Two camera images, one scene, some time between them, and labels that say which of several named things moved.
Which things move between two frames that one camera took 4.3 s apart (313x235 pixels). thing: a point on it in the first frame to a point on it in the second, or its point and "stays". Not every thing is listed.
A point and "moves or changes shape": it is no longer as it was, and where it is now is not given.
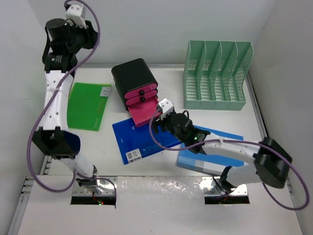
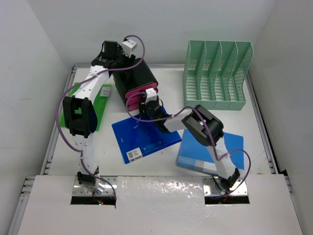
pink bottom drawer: [145, 111] moves or changes shape
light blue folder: [210, 164] stays
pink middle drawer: [141, 98] stays
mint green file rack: [213, 73] stays
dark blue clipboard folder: [135, 142] stays
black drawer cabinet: [131, 76] stays
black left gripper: [90, 34] to [128, 60]
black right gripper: [161, 122] to [144, 109]
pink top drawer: [139, 91] stays
